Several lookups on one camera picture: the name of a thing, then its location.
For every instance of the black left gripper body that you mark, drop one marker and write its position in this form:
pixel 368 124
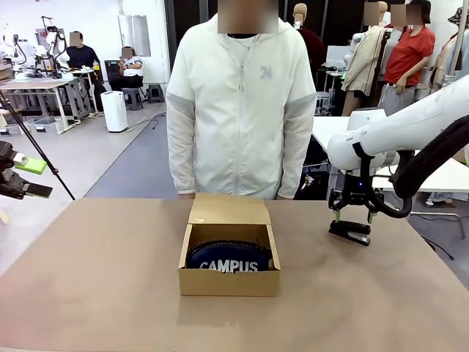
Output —
pixel 7 176

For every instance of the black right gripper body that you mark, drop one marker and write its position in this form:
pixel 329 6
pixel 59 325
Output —
pixel 358 188

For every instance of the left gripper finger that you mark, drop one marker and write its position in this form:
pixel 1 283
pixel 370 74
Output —
pixel 33 165
pixel 36 190

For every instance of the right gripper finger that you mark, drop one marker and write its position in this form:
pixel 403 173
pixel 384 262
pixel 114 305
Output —
pixel 337 201
pixel 376 201

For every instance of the black stapler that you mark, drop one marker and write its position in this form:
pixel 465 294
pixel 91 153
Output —
pixel 348 229

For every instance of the navy campus pencil case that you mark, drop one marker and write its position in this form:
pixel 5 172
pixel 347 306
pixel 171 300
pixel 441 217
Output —
pixel 227 256

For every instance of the brown cardboard box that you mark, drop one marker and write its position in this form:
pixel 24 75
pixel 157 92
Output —
pixel 227 284

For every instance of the person's left forearm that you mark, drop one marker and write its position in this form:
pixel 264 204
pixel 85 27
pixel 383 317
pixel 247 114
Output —
pixel 297 161

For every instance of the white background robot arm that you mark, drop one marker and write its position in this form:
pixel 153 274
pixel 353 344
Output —
pixel 56 44
pixel 11 51

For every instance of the person's right forearm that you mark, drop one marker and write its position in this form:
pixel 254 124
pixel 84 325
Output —
pixel 181 157

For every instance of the clear plastic bin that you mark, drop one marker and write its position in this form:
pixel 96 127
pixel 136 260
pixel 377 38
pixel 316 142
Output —
pixel 44 125

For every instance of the wooden table white legs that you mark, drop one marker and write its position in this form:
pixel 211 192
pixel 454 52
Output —
pixel 33 84

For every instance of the white air purifier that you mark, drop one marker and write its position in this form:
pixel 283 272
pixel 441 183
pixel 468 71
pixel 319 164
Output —
pixel 114 111

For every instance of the grey stool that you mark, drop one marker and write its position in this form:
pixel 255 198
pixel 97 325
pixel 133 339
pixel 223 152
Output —
pixel 155 93
pixel 133 99

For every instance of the seated person dark shirt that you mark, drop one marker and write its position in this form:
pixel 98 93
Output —
pixel 82 55

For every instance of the mannequin with beige coat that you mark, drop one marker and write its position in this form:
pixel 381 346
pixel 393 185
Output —
pixel 362 62

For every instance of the person in white jacket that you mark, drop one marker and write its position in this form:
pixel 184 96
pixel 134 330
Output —
pixel 238 110

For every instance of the seated person white shirt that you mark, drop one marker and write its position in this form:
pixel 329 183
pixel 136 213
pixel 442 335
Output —
pixel 132 69

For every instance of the mannequin with dark red top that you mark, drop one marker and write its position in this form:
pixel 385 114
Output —
pixel 311 47

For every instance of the metal pole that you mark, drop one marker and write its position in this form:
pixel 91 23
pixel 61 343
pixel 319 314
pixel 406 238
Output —
pixel 456 44

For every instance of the black camera tripod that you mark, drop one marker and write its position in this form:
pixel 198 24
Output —
pixel 44 157

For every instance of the silver wall panel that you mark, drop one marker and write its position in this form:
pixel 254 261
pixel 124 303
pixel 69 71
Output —
pixel 134 34

